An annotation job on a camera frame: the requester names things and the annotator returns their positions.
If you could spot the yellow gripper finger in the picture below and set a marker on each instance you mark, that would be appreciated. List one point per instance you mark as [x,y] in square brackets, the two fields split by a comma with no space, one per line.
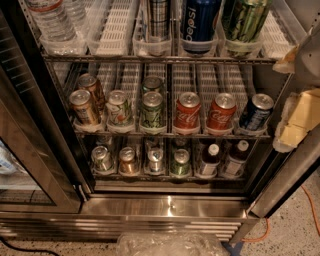
[301,114]
[286,65]

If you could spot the red coke can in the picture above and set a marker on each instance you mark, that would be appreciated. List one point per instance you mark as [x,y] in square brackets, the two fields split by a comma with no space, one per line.
[187,110]
[221,111]

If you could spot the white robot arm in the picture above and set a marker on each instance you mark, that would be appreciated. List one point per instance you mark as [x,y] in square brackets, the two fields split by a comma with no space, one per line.
[307,62]

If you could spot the dark blue soda can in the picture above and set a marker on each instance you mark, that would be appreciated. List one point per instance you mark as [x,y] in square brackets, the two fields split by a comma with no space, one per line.
[259,107]

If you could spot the green tall can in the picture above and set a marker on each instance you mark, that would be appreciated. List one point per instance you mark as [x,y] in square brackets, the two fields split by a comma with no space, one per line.
[242,22]

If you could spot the blue Pepsi can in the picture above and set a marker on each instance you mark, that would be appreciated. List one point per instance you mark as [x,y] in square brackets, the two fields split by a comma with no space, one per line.
[198,22]

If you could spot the green can rear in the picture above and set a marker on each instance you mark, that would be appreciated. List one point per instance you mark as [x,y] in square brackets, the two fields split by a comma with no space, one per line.
[152,83]

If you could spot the green can front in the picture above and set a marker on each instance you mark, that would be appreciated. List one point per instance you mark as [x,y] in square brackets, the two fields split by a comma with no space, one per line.
[152,110]

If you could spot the slim silver can bottom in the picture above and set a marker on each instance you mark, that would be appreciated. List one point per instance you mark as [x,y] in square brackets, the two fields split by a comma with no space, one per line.
[155,157]

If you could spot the white green soda can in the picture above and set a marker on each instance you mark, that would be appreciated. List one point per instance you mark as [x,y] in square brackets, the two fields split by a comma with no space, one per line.
[119,108]

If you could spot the stainless steel fridge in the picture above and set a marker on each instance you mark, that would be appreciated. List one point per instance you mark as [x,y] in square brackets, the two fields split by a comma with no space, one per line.
[114,204]

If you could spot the copper can bottom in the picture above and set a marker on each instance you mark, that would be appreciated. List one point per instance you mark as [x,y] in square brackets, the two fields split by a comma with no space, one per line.
[128,162]

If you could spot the brown can rear left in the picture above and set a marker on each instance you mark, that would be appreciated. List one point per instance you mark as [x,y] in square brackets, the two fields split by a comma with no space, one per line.
[93,85]

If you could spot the silver green can bottom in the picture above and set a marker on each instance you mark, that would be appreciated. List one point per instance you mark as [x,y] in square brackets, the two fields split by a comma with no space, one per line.
[101,158]

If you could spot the gold can front left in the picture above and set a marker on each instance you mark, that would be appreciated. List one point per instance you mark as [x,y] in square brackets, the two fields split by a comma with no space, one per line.
[84,107]

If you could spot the glass fridge door left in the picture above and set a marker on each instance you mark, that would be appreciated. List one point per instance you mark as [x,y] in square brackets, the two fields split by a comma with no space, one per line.
[28,128]

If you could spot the white-cap bottle right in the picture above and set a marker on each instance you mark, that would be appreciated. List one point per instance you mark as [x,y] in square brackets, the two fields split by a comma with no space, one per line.
[236,158]

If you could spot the white-cap bottle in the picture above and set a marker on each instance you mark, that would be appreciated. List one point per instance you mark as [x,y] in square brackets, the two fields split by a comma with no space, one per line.
[236,158]
[210,160]

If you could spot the white-cap bottle left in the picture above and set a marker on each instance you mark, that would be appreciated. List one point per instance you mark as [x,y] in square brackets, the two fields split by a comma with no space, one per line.
[210,160]

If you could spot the blue tape on floor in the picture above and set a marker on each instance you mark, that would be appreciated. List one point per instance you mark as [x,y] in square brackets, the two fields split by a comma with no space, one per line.
[234,250]

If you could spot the clear plastic bag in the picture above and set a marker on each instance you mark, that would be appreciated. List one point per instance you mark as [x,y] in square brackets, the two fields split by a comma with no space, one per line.
[169,244]

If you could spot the clear water bottle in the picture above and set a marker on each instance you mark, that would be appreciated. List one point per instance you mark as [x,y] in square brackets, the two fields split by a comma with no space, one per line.
[52,19]

